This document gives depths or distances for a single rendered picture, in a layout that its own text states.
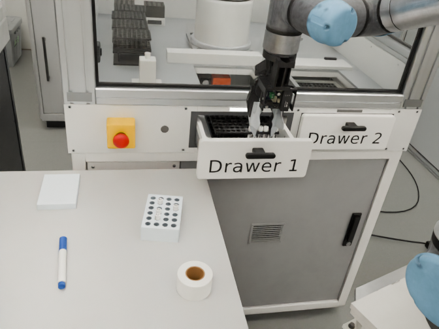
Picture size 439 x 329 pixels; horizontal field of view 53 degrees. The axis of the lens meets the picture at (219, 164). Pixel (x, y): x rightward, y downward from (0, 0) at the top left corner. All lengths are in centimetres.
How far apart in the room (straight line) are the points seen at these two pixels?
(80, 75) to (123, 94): 11
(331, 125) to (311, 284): 72
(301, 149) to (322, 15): 42
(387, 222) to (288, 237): 110
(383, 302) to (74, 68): 85
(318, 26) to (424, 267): 42
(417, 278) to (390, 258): 165
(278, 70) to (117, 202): 50
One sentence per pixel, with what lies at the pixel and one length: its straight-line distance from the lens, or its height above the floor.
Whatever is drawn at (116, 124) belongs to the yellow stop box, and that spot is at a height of 91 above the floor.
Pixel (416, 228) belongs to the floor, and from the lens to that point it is 262.
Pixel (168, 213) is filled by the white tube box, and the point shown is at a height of 80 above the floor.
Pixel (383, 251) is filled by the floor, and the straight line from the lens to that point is 236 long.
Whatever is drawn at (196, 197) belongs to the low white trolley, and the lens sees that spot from 113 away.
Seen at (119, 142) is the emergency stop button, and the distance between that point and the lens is 113.
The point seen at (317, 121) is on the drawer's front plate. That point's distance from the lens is 127.
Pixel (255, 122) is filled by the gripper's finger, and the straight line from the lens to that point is 99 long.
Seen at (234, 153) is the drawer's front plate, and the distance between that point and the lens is 107.
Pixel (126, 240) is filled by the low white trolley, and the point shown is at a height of 76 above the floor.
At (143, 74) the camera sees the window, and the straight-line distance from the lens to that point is 114.
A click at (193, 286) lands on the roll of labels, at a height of 80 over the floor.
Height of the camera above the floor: 144
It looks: 32 degrees down
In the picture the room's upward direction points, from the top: 7 degrees clockwise
